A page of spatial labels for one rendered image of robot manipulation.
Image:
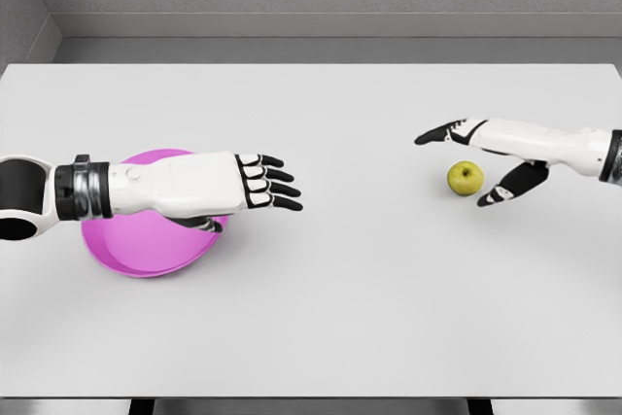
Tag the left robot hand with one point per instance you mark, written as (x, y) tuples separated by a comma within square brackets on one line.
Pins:
[(209, 182)]

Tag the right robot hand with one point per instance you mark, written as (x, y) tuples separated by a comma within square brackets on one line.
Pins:
[(505, 138)]

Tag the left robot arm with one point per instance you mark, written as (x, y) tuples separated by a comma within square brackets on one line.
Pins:
[(82, 189)]

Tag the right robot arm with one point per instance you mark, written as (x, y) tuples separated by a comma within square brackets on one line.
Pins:
[(583, 152)]

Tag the green apple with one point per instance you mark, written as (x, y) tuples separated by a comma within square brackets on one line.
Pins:
[(465, 178)]

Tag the pink plate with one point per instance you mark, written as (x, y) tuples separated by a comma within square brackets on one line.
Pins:
[(146, 245)]

